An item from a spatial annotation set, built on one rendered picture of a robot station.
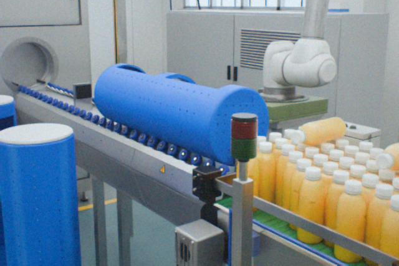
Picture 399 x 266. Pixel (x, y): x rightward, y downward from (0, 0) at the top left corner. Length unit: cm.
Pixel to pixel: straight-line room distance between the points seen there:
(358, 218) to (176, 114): 81
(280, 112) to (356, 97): 139
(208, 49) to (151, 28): 314
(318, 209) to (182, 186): 66
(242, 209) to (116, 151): 115
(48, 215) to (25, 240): 13
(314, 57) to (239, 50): 192
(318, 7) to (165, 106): 83
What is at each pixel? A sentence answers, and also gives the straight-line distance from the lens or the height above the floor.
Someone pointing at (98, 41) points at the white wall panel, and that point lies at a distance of 711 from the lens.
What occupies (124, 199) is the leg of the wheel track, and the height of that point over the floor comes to 48.
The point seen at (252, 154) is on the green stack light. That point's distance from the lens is 117.
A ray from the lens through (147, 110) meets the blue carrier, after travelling 196.
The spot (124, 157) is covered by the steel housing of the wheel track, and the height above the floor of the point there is 86.
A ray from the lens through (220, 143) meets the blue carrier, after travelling 169.
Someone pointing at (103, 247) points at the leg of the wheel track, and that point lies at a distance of 280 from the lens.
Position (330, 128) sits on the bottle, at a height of 114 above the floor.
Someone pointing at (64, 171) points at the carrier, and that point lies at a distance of 194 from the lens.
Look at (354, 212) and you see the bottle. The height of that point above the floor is 103.
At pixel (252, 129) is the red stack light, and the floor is 123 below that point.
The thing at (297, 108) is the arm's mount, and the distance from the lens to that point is 231.
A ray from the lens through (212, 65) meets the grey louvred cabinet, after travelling 437.
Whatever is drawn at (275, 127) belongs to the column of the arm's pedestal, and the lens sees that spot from 228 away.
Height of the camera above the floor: 152
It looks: 13 degrees down
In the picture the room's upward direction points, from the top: straight up
